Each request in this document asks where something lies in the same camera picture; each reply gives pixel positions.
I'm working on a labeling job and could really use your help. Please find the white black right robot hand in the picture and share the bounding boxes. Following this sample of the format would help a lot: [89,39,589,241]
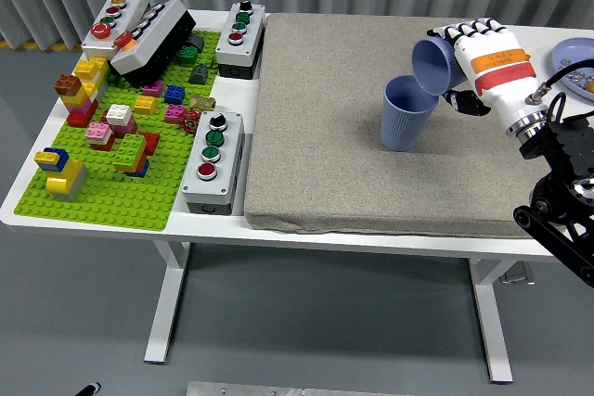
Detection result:
[426,17,549,127]

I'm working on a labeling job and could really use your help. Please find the blue ribbed plastic cup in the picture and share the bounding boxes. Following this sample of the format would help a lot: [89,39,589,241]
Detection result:
[380,74,440,152]
[410,37,468,96]

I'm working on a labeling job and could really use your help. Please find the blue plastic plate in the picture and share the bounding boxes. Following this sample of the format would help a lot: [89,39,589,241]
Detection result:
[550,37,594,101]

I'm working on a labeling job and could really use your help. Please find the white table leg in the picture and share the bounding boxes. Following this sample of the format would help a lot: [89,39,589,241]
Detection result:
[467,257,514,385]
[143,240,192,365]

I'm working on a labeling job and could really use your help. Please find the grey-brown fabric mat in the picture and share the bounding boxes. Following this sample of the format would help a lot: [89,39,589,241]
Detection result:
[244,13,573,239]

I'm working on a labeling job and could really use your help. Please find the green brick baseplate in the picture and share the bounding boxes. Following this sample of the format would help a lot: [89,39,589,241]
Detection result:
[13,29,223,233]

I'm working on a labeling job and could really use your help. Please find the blue yellow grey brick stack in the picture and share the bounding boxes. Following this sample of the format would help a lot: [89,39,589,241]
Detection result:
[33,147,89,203]

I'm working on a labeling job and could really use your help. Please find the green orange blue brick stack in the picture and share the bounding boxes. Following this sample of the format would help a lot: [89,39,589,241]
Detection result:
[112,132,161,179]

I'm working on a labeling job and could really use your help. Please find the grey three-button control box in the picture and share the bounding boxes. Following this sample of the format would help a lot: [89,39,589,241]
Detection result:
[214,0,267,81]

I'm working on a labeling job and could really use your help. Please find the grey four-button control box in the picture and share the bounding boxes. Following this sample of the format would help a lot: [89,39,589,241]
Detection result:
[180,110,246,217]

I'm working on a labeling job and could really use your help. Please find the brass valve red handwheel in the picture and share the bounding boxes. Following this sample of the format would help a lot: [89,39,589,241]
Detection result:
[179,94,218,134]

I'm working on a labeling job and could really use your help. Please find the brown yellow red brick stack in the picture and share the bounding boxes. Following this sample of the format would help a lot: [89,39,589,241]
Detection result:
[54,74,100,129]

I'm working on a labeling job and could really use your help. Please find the yellow toy brick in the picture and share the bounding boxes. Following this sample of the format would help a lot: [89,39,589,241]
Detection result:
[134,95,158,115]

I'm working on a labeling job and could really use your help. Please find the blue toy brick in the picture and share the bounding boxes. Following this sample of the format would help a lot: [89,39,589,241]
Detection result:
[163,84,187,106]

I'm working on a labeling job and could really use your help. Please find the yellow white brick stack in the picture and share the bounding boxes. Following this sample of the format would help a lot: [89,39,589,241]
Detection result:
[73,56,110,91]

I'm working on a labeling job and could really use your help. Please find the white five-button control box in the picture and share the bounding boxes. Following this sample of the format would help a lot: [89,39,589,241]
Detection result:
[81,0,150,61]

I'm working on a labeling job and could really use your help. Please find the yellow black floor tape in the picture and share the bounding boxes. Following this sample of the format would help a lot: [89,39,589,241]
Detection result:
[0,40,85,51]

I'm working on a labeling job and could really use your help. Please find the white black tilted button box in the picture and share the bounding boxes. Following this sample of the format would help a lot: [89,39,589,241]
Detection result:
[110,0,198,90]

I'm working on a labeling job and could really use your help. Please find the grey table control bracket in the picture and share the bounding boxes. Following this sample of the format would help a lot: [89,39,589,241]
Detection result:
[499,262,536,286]

